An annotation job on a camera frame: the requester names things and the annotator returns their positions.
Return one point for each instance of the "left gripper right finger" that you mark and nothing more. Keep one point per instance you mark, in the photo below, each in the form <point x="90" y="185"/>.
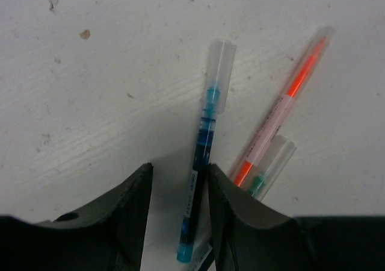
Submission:
<point x="248" y="235"/>

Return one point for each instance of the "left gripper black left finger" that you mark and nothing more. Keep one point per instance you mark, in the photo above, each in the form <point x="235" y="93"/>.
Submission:
<point x="105" y="234"/>

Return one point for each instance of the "blue pen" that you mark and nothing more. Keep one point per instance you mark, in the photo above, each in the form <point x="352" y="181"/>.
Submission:
<point x="220" y="64"/>

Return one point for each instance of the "teal dark gel pen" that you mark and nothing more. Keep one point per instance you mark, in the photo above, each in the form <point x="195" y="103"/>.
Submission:
<point x="257" y="184"/>

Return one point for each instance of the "orange gel pen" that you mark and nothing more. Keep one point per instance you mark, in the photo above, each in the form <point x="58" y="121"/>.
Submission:
<point x="283" y="105"/>

